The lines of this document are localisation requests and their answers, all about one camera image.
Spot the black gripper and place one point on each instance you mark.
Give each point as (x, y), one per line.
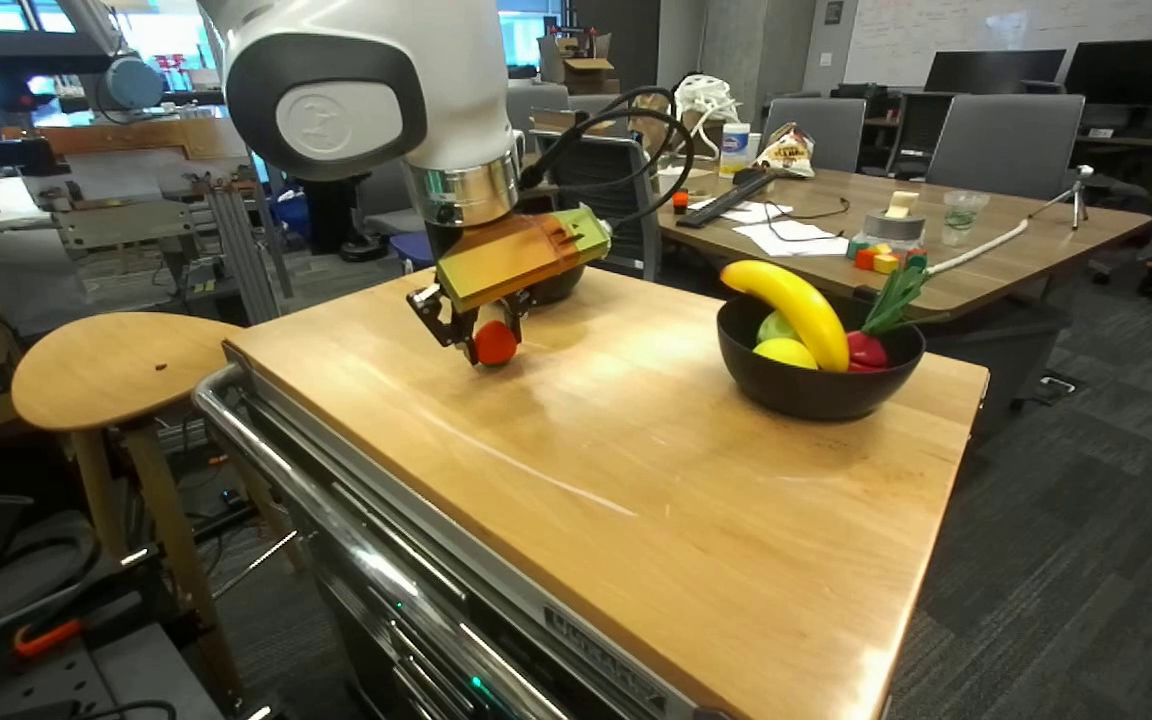
(460, 326)

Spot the white papers on desk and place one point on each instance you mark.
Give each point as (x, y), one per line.
(777, 233)

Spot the black bowl right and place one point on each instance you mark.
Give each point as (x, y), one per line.
(808, 394)

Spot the black bowl far left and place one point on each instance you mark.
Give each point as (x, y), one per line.
(553, 288)

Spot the coloured toy blocks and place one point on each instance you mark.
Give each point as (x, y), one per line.
(880, 256)

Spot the metal cart handle bar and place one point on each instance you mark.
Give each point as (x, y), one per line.
(403, 618)

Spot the small red strawberry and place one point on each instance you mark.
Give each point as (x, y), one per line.
(498, 346)

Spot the red radish with green leaves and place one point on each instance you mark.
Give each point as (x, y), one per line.
(880, 321)

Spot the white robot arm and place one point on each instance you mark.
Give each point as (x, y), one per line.
(330, 89)

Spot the orange wrist camera block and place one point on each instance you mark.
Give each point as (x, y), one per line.
(518, 252)

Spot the black bowl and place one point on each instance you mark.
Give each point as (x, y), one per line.
(808, 394)
(553, 288)

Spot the yellow ball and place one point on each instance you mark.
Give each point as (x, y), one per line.
(790, 355)

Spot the wooden desk in background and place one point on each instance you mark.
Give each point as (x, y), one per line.
(1008, 245)

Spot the yellow banana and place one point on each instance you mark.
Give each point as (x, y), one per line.
(796, 300)

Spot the round wooden stool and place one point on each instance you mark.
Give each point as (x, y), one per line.
(113, 374)

